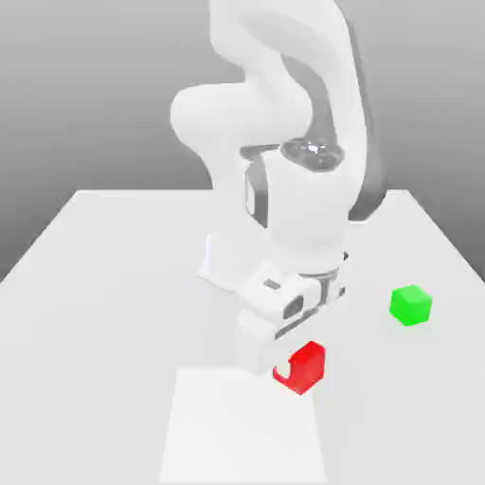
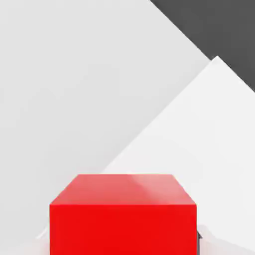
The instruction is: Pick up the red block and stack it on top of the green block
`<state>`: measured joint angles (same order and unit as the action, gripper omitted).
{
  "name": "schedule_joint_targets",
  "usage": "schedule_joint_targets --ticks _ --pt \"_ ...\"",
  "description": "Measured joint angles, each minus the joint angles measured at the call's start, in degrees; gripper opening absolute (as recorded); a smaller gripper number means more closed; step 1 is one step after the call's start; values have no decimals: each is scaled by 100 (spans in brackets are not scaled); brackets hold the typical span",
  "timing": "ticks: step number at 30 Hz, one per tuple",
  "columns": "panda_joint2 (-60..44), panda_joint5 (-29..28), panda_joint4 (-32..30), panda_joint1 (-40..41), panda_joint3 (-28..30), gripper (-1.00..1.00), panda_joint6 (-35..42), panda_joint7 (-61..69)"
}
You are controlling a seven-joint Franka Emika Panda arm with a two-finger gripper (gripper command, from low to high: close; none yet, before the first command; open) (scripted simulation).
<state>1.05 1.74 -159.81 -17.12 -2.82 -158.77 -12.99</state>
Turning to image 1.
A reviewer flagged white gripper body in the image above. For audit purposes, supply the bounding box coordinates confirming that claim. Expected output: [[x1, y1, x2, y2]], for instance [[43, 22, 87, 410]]
[[234, 289, 347, 377]]

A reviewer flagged small red cube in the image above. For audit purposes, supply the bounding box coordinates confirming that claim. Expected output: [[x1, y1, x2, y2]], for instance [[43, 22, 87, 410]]
[[272, 339, 327, 396]]

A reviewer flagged small green cube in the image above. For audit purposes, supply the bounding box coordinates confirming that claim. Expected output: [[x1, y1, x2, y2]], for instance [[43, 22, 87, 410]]
[[388, 284, 434, 328]]

